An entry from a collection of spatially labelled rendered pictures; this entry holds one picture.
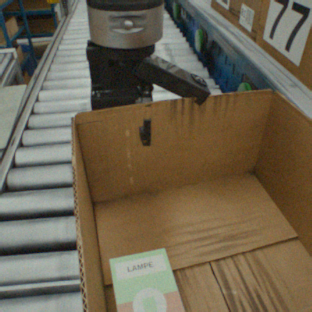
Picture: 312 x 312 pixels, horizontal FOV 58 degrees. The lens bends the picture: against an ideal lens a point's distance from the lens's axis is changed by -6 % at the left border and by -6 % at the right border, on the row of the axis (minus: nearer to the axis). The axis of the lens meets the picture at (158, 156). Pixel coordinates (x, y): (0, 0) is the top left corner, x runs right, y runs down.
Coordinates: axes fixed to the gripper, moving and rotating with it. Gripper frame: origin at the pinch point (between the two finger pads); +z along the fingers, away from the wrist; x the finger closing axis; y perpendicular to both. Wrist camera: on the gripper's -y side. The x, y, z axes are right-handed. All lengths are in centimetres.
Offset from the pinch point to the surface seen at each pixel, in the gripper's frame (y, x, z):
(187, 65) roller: -18, -48, 6
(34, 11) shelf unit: 72, -238, 34
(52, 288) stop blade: 14.3, 18.6, 5.1
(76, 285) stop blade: 11.0, 18.6, 4.7
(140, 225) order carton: 1.8, 11.0, 3.1
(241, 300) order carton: -9.4, 24.1, 3.0
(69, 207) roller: 13.1, 4.3, 5.7
